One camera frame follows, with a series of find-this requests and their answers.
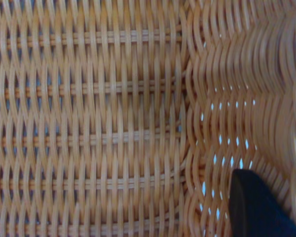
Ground orange wicker basket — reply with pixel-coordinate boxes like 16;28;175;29
0;0;296;237

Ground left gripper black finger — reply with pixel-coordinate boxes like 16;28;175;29
228;169;296;237

